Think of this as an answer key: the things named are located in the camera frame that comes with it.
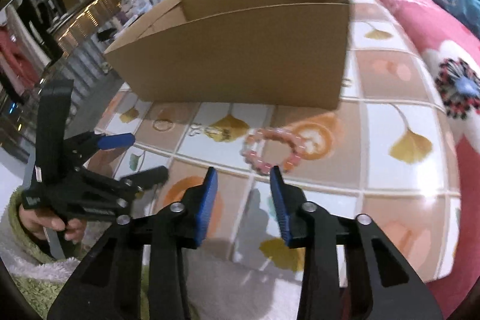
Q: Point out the clothes rack with garments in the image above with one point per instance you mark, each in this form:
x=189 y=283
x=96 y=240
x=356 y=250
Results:
x=47 y=39

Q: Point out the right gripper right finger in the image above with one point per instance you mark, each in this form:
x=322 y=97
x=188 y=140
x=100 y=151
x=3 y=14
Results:
x=351 y=269

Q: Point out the patterned tile table mat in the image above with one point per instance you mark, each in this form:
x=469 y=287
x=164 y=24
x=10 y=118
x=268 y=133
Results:
x=383 y=152

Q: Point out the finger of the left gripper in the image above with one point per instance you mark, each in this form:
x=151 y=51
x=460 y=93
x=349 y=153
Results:
x=117 y=141
x=145 y=180

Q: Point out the left hand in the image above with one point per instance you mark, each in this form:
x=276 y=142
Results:
x=36 y=221

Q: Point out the small silver earring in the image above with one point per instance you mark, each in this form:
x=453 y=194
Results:
x=198 y=129

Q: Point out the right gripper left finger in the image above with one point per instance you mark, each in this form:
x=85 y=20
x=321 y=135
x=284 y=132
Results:
x=107 y=283

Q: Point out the white fluffy robe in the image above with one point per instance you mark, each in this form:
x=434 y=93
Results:
x=216 y=289

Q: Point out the brown cardboard box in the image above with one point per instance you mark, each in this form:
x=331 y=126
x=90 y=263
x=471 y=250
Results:
x=276 y=52

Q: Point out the pink floral bedspread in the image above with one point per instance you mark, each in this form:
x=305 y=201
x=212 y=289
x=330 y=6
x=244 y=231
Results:
x=451 y=55

